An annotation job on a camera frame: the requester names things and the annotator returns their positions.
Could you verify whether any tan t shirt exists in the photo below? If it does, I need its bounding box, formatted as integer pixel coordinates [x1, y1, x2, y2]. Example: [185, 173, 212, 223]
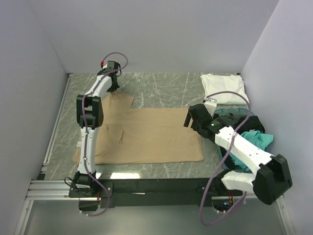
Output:
[72, 92, 204, 165]

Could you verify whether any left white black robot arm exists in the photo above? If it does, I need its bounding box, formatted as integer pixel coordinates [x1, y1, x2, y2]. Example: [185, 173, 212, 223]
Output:
[69, 61, 121, 198]

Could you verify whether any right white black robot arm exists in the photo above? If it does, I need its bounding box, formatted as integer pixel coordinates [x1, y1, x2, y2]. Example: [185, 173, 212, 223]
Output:
[184, 104, 292, 205]

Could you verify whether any grey t shirt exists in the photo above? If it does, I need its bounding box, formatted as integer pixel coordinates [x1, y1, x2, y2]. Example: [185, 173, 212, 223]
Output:
[215, 113, 246, 129]

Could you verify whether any teal plastic laundry basket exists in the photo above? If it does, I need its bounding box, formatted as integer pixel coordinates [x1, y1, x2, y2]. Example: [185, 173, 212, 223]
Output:
[215, 108, 254, 172]

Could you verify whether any folded white t shirt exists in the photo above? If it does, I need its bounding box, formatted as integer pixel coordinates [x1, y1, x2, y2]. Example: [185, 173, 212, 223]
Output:
[201, 73, 249, 105]

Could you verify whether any black t shirt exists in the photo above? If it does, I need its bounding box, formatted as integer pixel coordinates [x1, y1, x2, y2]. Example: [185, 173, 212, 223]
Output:
[243, 116, 266, 133]

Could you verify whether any teal t shirt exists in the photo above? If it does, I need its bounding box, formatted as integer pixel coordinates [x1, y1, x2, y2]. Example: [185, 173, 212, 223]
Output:
[229, 130, 274, 173]

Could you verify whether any black base beam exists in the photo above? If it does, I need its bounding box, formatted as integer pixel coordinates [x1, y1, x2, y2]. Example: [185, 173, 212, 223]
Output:
[68, 178, 241, 208]

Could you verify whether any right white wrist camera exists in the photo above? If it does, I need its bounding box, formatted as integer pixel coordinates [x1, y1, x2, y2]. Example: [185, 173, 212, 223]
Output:
[203, 98, 217, 116]

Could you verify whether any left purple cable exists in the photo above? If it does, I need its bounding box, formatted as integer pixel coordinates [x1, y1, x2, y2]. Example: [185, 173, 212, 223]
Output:
[80, 52, 129, 217]

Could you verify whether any aluminium rail frame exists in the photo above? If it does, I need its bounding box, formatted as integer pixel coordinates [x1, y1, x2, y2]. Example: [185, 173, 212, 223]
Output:
[36, 73, 73, 181]

